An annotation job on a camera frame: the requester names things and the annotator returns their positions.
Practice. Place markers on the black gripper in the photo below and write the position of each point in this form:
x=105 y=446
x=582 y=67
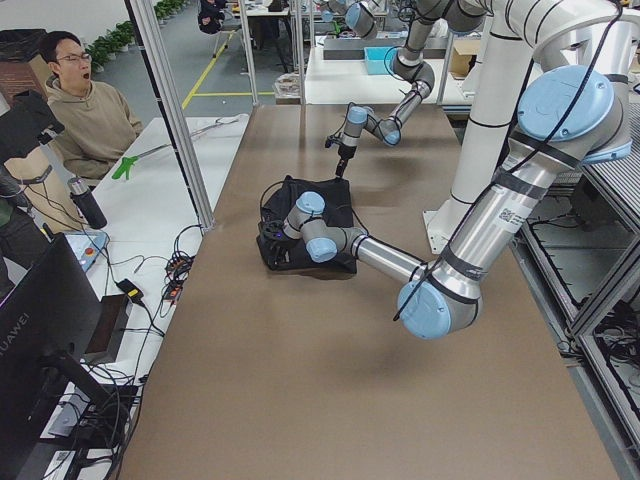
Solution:
x=343 y=154
x=276 y=249

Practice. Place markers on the black printed t-shirt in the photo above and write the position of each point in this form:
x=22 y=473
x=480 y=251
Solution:
x=318 y=218

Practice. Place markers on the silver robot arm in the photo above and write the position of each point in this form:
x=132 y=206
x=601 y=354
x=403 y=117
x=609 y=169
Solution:
x=552 y=96
x=405 y=63

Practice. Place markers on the red black power strip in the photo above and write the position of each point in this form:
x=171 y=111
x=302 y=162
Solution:
x=176 y=272

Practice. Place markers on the blue plastic bin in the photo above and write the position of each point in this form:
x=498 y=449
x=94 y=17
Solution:
x=379 y=60

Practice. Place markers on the black power adapter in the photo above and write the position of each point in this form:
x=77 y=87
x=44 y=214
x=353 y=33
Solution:
x=131 y=290

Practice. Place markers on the cardboard box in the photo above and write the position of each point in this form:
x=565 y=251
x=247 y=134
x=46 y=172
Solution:
x=464 y=54

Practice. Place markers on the green grabber tool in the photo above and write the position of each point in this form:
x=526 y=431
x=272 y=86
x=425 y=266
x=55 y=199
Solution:
x=127 y=163

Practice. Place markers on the blue white teach pendant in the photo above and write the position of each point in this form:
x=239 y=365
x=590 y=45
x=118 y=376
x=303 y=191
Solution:
x=86 y=245

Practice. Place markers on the black water bottle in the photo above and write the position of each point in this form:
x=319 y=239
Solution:
x=83 y=198

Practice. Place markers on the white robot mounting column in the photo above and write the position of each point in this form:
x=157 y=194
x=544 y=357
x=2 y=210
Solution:
x=504 y=60

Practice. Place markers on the man in beige hoodie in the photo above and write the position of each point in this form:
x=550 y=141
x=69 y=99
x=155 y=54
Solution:
x=99 y=125

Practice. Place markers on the black computer monitor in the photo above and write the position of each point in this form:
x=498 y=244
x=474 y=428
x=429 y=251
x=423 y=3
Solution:
x=47 y=323

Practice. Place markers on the aluminium cage frame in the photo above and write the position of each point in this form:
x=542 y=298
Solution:
x=154 y=54

